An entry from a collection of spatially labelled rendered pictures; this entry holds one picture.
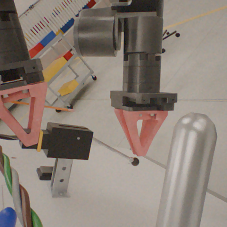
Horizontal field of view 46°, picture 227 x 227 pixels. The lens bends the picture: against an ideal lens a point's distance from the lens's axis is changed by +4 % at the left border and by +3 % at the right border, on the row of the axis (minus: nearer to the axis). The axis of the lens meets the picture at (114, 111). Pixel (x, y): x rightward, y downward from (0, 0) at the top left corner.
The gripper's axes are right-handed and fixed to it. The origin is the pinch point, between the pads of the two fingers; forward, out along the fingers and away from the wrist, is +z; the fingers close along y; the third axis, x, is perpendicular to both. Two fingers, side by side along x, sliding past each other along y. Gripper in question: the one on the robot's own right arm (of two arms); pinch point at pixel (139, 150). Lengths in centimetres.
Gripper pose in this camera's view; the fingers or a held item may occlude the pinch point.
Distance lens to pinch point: 41.8
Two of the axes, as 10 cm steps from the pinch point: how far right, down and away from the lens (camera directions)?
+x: 9.2, -0.3, 3.9
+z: -0.2, 9.9, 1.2
